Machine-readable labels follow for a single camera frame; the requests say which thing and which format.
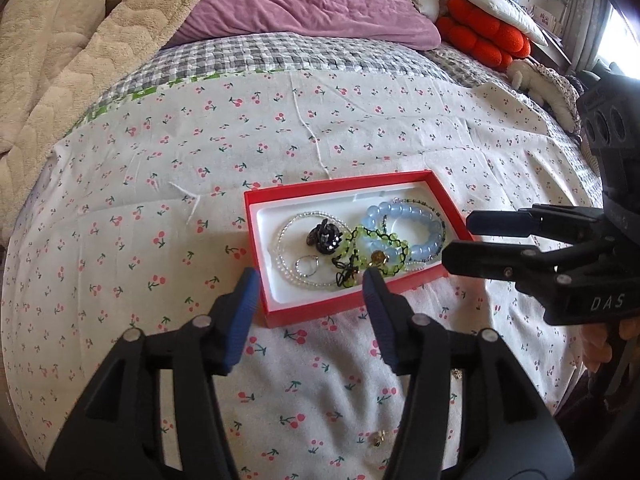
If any beige quilted blanket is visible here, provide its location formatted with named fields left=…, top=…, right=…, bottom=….
left=0, top=0, right=251, bottom=241

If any white plush toy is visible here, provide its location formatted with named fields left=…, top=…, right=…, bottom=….
left=507, top=57, right=583, bottom=133

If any grey curtain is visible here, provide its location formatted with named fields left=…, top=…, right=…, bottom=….
left=565, top=0, right=616, bottom=73

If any cherry print bed sheet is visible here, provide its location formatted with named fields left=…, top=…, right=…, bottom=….
left=0, top=67, right=601, bottom=480

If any lime green bead bracelet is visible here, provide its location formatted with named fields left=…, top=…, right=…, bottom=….
left=332, top=226, right=411, bottom=288

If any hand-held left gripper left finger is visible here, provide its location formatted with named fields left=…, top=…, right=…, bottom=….
left=44, top=266, right=262, bottom=480

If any orange bobble pillow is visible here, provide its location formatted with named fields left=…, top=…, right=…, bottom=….
left=435, top=0, right=532, bottom=72

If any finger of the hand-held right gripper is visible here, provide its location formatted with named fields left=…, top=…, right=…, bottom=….
left=441, top=240, right=609, bottom=286
left=466, top=203, right=608, bottom=246

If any black flower hair clip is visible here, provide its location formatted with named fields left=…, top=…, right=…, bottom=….
left=306, top=220, right=343, bottom=253

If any red jewelry box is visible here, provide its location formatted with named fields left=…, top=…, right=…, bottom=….
left=243, top=170, right=476, bottom=329

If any blue bead bracelet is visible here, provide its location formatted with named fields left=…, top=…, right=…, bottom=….
left=361, top=201, right=446, bottom=268

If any clear bead necklace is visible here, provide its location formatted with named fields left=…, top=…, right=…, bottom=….
left=271, top=210, right=351, bottom=291

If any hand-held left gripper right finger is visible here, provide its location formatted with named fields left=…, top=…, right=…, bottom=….
left=362, top=266, right=577, bottom=480

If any person's right hand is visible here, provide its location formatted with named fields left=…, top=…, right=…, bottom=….
left=582, top=317, right=640, bottom=373

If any purple quilt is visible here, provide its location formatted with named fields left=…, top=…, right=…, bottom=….
left=162, top=0, right=442, bottom=52

